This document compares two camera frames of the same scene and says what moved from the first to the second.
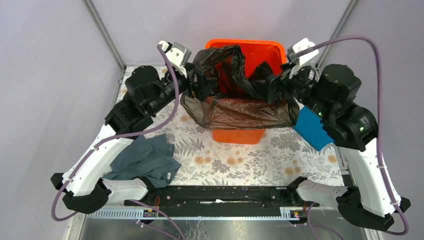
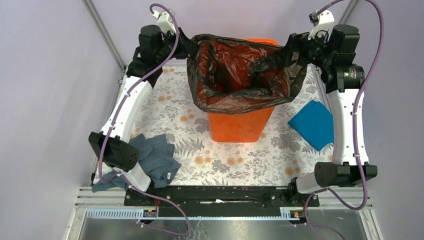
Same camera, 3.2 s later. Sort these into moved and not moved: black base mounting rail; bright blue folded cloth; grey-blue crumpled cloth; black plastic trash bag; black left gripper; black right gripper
Moved: black plastic trash bag; black right gripper; black left gripper
Not moved: grey-blue crumpled cloth; bright blue folded cloth; black base mounting rail
